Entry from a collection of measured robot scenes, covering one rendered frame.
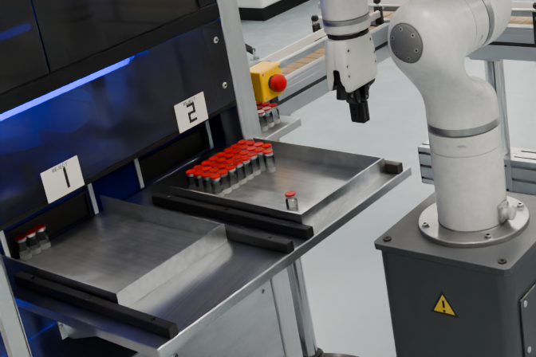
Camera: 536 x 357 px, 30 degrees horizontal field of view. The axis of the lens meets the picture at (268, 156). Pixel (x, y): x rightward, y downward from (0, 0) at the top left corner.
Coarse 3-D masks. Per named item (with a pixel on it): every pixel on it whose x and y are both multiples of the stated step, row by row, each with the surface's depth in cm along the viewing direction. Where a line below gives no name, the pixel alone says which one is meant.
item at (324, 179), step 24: (288, 144) 209; (288, 168) 205; (312, 168) 203; (336, 168) 200; (360, 168) 198; (384, 168) 194; (192, 192) 194; (240, 192) 198; (264, 192) 196; (312, 192) 192; (336, 192) 183; (288, 216) 178; (312, 216) 179
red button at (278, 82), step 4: (272, 76) 220; (276, 76) 219; (280, 76) 220; (284, 76) 220; (272, 80) 220; (276, 80) 219; (280, 80) 219; (284, 80) 220; (272, 84) 220; (276, 84) 219; (280, 84) 219; (284, 84) 220; (272, 88) 220; (276, 88) 219; (280, 88) 220; (284, 88) 221
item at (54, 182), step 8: (72, 160) 183; (56, 168) 181; (72, 168) 183; (80, 168) 185; (48, 176) 180; (56, 176) 181; (64, 176) 182; (72, 176) 184; (80, 176) 185; (48, 184) 180; (56, 184) 181; (64, 184) 182; (72, 184) 184; (80, 184) 185; (48, 192) 180; (56, 192) 181; (64, 192) 183; (48, 200) 180
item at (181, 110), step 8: (192, 96) 204; (200, 96) 206; (176, 104) 201; (184, 104) 203; (200, 104) 206; (176, 112) 202; (184, 112) 203; (200, 112) 207; (184, 120) 204; (200, 120) 207; (184, 128) 204
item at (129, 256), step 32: (96, 224) 195; (128, 224) 193; (160, 224) 190; (192, 224) 183; (32, 256) 187; (64, 256) 184; (96, 256) 182; (128, 256) 180; (160, 256) 178; (192, 256) 173; (96, 288) 164; (128, 288) 163
